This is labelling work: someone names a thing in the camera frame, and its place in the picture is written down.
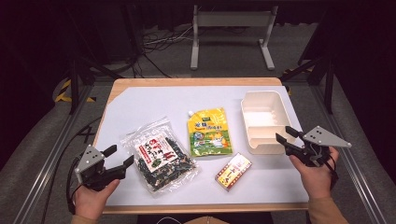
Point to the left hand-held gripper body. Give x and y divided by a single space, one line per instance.
90 168

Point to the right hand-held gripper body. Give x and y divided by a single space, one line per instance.
314 146

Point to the cream plastic container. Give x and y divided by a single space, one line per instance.
264 119

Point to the clear bag of dried seaweed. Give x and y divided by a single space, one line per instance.
160 155

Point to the yellow spouted sauce pouch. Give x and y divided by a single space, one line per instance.
209 132

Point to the person's left hand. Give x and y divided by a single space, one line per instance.
93 200

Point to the person's right hand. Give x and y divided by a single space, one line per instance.
317 180

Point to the small red and yellow box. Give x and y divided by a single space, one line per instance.
233 171

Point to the black metal stand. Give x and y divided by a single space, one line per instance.
74 81
328 84

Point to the white table mat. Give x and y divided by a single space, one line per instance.
162 102

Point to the grey metal stand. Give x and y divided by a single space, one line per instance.
232 18

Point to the aluminium frame rail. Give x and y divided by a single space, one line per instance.
351 155
46 168

